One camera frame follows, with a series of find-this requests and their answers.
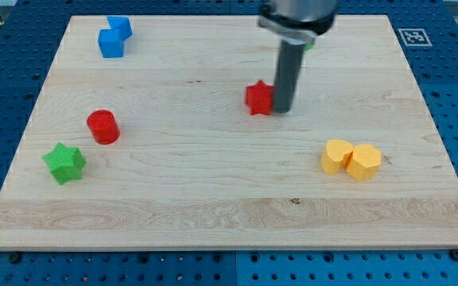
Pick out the wooden board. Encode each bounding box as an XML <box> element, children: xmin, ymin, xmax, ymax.
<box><xmin>0</xmin><ymin>15</ymin><xmax>458</xmax><ymax>252</ymax></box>

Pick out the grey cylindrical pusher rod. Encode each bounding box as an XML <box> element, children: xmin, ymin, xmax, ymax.
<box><xmin>273</xmin><ymin>40</ymin><xmax>305</xmax><ymax>114</ymax></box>

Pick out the blue cube block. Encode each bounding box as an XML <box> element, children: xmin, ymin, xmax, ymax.
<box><xmin>98</xmin><ymin>29</ymin><xmax>124</xmax><ymax>58</ymax></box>

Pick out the red cylinder block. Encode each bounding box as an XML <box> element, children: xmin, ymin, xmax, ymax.
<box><xmin>87</xmin><ymin>110</ymin><xmax>120</xmax><ymax>145</ymax></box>

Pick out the green star block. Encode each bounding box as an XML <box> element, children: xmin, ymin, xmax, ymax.
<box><xmin>42</xmin><ymin>142</ymin><xmax>86</xmax><ymax>185</ymax></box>

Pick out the yellow heart block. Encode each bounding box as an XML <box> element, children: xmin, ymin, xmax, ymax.
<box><xmin>320</xmin><ymin>139</ymin><xmax>354</xmax><ymax>175</ymax></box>

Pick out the yellow hexagon block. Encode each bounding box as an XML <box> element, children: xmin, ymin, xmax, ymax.
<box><xmin>346</xmin><ymin>144</ymin><xmax>382</xmax><ymax>180</ymax></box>

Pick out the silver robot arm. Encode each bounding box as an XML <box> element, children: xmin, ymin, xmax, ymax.
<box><xmin>258</xmin><ymin>0</ymin><xmax>339</xmax><ymax>114</ymax></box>

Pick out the white fiducial marker tag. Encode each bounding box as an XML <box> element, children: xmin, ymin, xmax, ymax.
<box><xmin>398</xmin><ymin>28</ymin><xmax>432</xmax><ymax>47</ymax></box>

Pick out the red star block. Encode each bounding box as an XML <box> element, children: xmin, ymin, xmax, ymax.
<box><xmin>245</xmin><ymin>79</ymin><xmax>274</xmax><ymax>115</ymax></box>

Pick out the blue angled block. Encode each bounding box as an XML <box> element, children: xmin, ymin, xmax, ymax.
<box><xmin>107</xmin><ymin>16</ymin><xmax>133</xmax><ymax>41</ymax></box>

